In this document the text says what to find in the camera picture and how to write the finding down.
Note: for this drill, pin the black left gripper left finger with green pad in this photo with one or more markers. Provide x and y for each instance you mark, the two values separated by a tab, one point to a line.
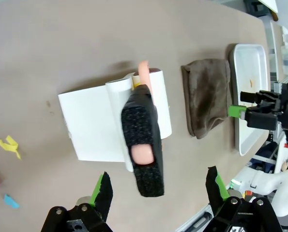
102	193

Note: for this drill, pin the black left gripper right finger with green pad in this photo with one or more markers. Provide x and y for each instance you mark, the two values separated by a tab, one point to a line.
215	191

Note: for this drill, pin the pink lint roller black grip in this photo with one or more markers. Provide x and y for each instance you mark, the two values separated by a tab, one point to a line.
143	125

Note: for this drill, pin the yellow paper scrap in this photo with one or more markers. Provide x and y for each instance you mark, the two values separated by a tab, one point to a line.
10	145

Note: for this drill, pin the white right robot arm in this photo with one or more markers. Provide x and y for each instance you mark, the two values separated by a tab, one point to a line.
267	183

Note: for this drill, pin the white tray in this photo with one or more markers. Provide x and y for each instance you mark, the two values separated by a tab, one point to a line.
250	96

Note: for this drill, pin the orange scrap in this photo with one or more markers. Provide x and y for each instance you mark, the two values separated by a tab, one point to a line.
250	82

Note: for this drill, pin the brown folded cloth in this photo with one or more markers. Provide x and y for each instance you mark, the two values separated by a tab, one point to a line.
207	96

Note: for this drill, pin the white lint roller cover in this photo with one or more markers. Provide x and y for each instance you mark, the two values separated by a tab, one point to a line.
90	120

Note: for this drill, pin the blue paper scrap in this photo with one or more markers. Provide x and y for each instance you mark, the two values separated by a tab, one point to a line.
11	201

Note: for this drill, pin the white board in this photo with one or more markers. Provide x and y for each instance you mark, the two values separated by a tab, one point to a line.
270	4

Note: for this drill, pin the aluminium frame rail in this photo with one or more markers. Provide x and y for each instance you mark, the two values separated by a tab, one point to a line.
194	221

